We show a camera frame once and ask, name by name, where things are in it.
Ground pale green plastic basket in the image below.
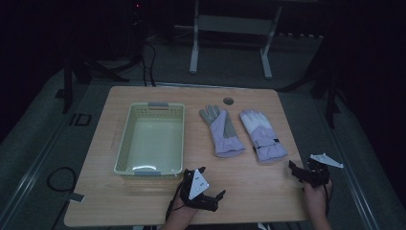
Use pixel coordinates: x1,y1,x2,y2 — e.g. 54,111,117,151
113,101,187,179

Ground person's left hand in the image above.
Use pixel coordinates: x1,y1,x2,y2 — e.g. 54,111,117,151
167,191,201,222

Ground black metal stand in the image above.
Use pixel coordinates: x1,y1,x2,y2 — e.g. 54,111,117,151
55,52,146,115

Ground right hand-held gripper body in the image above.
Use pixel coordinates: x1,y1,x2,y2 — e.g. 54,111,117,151
302,152,345,189

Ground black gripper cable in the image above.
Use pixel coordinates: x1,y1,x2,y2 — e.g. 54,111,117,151
323,182,334,217
165,180,190,222

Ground lilac glove with white fingers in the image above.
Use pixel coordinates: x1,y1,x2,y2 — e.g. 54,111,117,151
238,108,289,164

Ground white metal table frame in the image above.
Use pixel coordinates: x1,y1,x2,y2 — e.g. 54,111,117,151
188,0,285,81

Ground black looped floor cable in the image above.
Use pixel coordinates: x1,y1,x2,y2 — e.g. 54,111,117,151
46,166,78,194

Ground lilac glove with grey palm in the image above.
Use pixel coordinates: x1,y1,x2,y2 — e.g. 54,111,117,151
198,103,246,159

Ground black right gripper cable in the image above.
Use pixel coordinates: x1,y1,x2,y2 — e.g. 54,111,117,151
323,182,334,217

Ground person's right hand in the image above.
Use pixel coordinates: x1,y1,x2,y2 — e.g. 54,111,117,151
302,179,333,213

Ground dark device with red light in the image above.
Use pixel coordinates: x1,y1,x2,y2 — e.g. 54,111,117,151
129,0,147,28

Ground black hanging cables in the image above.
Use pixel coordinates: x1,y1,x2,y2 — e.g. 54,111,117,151
139,39,158,88

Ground grey floor tag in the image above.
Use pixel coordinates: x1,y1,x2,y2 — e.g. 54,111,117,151
68,192,86,204

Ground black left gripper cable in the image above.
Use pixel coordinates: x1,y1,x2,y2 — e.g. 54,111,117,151
165,180,190,222

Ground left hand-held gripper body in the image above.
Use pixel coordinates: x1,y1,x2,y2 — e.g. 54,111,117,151
179,168,222,213

